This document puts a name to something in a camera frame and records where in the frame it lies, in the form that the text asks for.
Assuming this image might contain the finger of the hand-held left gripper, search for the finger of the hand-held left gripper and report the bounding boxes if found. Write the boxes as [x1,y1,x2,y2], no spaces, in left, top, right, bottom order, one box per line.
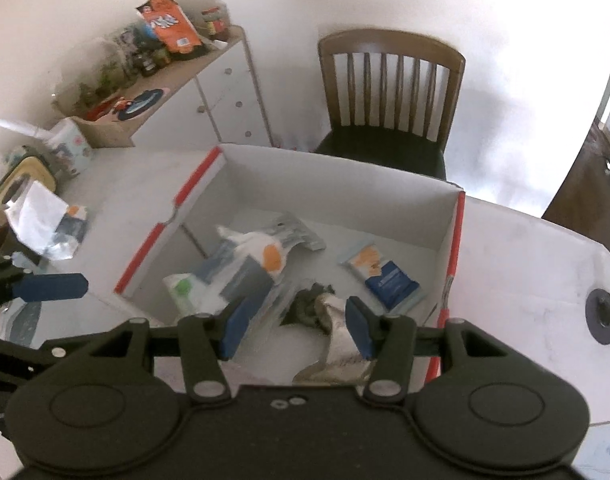
[0,334,68,382]
[0,255,90,312]

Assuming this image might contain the white packet on table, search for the white packet on table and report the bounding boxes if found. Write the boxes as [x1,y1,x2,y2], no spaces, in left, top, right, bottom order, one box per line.
[5,180,72,257]

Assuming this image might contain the orange snack bag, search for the orange snack bag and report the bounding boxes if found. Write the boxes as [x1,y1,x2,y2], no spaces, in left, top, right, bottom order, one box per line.
[136,0,204,56]

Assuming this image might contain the stacked red lid jars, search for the stacked red lid jars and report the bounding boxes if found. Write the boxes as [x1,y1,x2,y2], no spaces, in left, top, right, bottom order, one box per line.
[201,5,232,42]

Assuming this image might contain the grey striped packet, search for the grey striped packet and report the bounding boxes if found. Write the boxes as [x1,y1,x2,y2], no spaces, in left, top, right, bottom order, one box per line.
[265,212,327,252]

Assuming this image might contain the white desktop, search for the white desktop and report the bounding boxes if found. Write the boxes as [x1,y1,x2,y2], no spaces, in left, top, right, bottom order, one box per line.
[0,147,610,480]

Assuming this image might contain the silver foil packet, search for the silver foil packet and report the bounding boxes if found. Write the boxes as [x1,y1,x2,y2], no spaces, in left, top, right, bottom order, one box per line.
[292,294,382,387]

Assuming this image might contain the dark packet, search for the dark packet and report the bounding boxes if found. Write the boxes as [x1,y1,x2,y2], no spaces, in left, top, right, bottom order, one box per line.
[289,282,336,329]

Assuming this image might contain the blue white snack packet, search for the blue white snack packet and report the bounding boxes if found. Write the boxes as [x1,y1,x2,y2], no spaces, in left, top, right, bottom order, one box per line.
[337,246,426,314]

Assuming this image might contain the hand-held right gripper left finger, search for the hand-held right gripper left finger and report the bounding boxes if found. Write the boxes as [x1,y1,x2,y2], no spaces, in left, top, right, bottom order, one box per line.
[82,296,252,407]

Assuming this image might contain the white cabinet wooden top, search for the white cabinet wooden top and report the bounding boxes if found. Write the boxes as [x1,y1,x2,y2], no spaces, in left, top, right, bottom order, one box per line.
[52,25,276,150]

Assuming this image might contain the wipes packet orange mark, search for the wipes packet orange mark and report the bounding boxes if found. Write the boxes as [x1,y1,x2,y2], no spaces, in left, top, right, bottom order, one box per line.
[49,204,90,260]

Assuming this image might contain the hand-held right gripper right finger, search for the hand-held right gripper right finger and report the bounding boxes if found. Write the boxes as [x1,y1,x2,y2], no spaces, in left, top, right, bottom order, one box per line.
[345,296,510,405]

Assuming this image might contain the yellow rimmed container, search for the yellow rimmed container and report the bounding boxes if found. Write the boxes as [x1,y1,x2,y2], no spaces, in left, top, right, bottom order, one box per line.
[0,156,60,222]

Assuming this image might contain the glass terrarium with plants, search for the glass terrarium with plants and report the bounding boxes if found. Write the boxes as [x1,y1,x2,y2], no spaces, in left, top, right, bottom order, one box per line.
[52,25,172,118]

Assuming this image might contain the black round mat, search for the black round mat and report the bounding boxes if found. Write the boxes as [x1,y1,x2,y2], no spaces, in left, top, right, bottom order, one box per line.
[116,88,164,122]

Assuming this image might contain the wooden chair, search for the wooden chair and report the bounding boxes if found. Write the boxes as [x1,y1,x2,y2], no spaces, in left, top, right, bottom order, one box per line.
[317,29,466,181]

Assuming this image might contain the white cardboard box red tape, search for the white cardboard box red tape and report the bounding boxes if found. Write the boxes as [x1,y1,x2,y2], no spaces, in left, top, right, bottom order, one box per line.
[114,144,466,386]

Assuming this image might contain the black round cable grommet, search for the black round cable grommet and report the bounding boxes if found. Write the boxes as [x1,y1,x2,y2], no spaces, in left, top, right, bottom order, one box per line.
[586,288,610,346]

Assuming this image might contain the white plastic bag grey print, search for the white plastic bag grey print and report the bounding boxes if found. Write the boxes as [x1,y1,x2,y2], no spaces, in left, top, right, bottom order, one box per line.
[162,225,292,322]

